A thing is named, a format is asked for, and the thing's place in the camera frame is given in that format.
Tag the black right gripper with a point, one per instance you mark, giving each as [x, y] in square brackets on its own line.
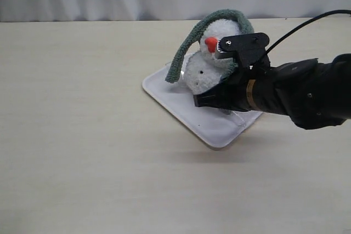
[245, 90]

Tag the white plush snowman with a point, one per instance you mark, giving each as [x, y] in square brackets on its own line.
[203, 70]

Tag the green knitted scarf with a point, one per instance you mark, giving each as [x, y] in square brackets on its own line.
[197, 32]

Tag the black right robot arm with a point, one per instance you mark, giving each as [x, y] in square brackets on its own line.
[313, 94]

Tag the white rectangular plastic tray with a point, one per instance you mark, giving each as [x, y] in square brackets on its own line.
[213, 127]

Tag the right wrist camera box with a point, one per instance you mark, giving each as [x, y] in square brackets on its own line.
[245, 50]

